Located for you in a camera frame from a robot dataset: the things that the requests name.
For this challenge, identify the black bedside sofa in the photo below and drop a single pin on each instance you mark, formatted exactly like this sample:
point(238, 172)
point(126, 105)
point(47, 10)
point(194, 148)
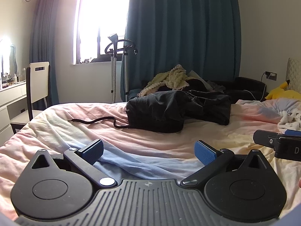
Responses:
point(245, 89)

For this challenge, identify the beige knitted blanket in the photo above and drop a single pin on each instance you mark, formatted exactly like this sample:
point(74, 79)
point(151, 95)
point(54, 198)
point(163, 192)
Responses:
point(175, 79)

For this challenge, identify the quilted beige headboard pillow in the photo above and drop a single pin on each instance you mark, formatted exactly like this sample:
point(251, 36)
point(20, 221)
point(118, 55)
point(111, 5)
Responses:
point(293, 74)

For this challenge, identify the white dresser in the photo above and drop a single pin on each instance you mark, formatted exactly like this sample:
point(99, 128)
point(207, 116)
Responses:
point(13, 102)

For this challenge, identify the white patterned blanket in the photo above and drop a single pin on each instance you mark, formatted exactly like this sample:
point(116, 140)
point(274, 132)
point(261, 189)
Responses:
point(290, 120)

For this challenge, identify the wall socket with charger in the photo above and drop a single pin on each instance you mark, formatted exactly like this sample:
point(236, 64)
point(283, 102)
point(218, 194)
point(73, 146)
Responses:
point(269, 75)

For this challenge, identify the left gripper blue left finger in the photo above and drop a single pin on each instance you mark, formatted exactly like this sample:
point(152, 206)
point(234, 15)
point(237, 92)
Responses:
point(82, 161)

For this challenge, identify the blue curtain left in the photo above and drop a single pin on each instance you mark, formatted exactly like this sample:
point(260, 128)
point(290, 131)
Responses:
point(54, 39)

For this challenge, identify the teal curtain right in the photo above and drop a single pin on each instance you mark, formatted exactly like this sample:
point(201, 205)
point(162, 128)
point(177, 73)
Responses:
point(201, 35)

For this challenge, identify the dresser mirror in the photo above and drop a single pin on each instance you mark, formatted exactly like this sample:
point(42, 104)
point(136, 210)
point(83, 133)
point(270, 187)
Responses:
point(8, 58)

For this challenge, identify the white chair black frame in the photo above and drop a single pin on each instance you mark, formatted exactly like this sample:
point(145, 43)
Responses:
point(37, 88)

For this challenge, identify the black drawstring trousers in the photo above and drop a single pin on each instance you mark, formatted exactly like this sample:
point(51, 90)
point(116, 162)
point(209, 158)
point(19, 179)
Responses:
point(166, 111)

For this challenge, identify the black clothes pile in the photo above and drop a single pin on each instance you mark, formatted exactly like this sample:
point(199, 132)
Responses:
point(195, 82)

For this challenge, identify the pastel pink blue bedsheet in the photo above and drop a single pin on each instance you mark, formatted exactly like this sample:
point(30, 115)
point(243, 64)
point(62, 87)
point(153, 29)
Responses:
point(133, 153)

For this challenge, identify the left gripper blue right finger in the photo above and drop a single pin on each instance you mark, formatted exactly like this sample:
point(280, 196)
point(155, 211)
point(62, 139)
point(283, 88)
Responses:
point(214, 162)

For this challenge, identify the yellow Pikachu plush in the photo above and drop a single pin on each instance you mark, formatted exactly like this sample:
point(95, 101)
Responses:
point(281, 92)

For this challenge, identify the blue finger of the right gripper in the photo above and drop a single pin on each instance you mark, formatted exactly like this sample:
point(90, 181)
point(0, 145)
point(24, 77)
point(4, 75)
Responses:
point(292, 133)

